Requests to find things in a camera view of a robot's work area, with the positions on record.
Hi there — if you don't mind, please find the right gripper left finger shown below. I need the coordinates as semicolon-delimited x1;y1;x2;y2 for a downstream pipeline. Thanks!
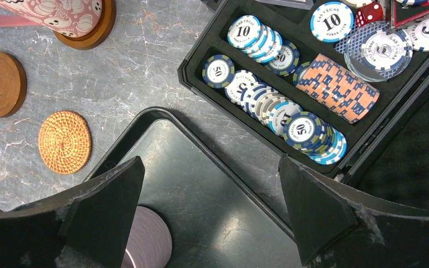
0;157;145;267

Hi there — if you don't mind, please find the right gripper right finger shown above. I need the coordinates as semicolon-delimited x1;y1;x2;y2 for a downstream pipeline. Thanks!
278;155;429;267

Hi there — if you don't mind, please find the light lilac mug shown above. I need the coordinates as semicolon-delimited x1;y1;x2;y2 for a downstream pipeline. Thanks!
121;206;173;267

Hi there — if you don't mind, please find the dark pink mug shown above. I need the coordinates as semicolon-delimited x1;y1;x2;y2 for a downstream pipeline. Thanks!
0;0;104;38

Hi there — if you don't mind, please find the black poker chip case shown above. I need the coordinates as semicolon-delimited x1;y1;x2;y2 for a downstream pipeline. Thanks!
178;1;429;209

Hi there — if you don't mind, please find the black tray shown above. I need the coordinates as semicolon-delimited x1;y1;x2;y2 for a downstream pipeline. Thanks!
88;107;301;267

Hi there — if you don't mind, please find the wooden coaster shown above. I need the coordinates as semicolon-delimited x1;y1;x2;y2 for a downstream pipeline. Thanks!
0;51;27;118
53;0;116;50

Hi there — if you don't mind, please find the woven round coaster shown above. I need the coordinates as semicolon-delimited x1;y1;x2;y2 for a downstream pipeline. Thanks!
38;111;92;175

